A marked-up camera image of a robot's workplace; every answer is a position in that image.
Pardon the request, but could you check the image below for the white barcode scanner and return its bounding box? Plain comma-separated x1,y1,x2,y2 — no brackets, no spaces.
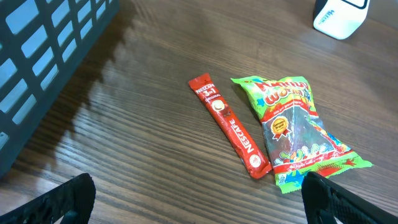
313,0,370,40

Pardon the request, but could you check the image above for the Haribo gummy candy bag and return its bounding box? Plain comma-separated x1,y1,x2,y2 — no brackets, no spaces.
232,76,372,194

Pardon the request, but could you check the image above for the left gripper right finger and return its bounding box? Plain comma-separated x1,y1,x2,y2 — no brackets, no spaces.
301,172,397,224

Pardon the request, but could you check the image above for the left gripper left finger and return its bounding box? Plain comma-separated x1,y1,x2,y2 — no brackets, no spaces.
1,173,96,224

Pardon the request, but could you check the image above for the grey plastic shopping basket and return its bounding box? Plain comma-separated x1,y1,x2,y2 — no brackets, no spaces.
1,0,119,175

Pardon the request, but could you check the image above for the red Nescafe stick sachet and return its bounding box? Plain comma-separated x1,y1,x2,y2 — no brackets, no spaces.
188,73,272,179

